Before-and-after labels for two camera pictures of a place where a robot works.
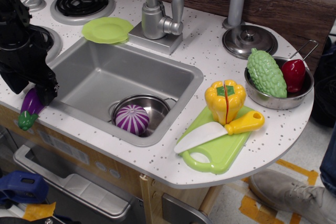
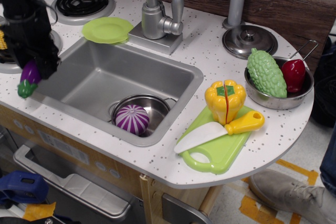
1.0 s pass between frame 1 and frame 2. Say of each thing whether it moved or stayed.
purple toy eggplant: moved
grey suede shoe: stayed
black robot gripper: moved
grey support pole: stayed
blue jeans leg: stayed
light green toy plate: stayed
